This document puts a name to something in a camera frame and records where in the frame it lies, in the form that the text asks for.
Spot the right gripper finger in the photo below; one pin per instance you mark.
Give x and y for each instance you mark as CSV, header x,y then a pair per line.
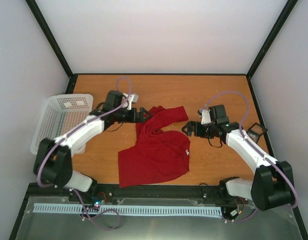
x,y
188,130
191,124

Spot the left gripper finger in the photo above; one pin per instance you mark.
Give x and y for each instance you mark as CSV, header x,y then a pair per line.
x,y
144,113
141,119

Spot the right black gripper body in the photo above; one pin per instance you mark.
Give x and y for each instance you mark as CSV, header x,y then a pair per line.
x,y
208,133

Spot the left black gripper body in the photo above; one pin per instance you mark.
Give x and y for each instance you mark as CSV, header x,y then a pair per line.
x,y
126,118

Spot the red t-shirt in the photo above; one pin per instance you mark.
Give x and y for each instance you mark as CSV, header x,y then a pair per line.
x,y
158,156

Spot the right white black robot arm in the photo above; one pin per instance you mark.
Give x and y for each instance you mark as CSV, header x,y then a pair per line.
x,y
272,184

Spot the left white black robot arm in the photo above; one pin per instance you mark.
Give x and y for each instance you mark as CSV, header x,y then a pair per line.
x,y
53,165

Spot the black clear brooch box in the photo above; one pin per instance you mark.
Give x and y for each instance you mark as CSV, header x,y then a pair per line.
x,y
256,131

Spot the white perforated plastic basket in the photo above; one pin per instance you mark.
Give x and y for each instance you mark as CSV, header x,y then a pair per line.
x,y
60,114

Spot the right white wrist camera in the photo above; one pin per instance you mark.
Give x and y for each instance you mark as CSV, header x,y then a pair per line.
x,y
205,116

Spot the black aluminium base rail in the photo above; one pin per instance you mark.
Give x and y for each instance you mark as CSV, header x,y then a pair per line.
x,y
203,193

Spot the light blue cable duct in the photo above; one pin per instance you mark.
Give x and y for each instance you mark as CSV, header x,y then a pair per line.
x,y
130,210

